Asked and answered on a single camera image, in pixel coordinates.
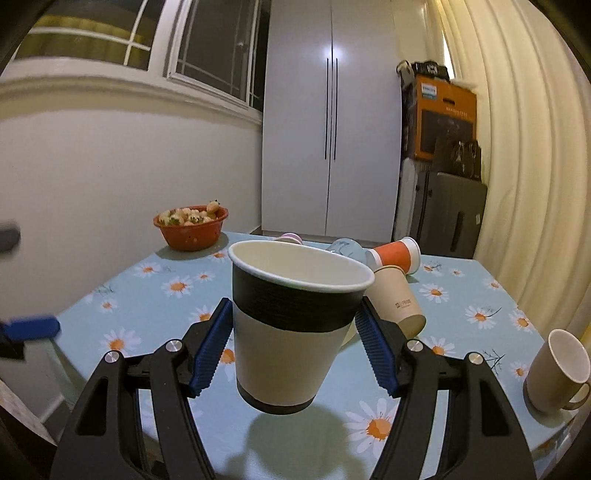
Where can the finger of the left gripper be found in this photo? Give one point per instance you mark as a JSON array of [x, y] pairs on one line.
[[10, 237], [17, 332]]

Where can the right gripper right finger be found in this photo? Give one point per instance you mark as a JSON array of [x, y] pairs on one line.
[[483, 438]]

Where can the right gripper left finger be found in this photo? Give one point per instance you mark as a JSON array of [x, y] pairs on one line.
[[103, 438]]

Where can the black and white paper cup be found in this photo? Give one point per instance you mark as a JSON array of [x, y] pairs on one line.
[[292, 305]]

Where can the teal sleeve paper cup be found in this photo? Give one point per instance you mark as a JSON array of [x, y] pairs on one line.
[[350, 334]]

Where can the brown kraft paper cup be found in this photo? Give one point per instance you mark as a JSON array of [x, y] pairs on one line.
[[394, 300]]

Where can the orange sleeve paper cup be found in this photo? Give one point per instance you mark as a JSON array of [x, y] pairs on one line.
[[404, 253]]

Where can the clear glass cup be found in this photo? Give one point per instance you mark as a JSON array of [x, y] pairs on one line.
[[349, 248]]

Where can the pink sleeve paper cup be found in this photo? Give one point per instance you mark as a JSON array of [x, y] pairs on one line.
[[290, 237]]

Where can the beige ceramic mug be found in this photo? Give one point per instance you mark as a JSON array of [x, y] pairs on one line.
[[559, 376]]

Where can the blue daisy tablecloth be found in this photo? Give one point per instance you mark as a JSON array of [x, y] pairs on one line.
[[344, 428]]

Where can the pile of small fruits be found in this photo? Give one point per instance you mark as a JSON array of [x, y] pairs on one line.
[[189, 216]]

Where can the red bowl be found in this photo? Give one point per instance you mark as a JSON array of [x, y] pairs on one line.
[[194, 237]]

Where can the white suitcase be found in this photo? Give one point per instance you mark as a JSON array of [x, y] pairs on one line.
[[412, 180]]

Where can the white framed window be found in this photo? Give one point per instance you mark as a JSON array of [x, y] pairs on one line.
[[209, 53]]

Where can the black handbag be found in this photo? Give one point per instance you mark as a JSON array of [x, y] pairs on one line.
[[459, 158]]

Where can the orange cardboard appliance box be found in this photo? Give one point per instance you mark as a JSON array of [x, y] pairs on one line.
[[436, 108]]

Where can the white double-door cabinet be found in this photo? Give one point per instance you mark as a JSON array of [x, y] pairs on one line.
[[332, 120]]

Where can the cream curtain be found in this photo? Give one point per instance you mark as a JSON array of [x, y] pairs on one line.
[[534, 130]]

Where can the black camera bag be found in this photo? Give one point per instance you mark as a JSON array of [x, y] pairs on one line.
[[409, 71]]

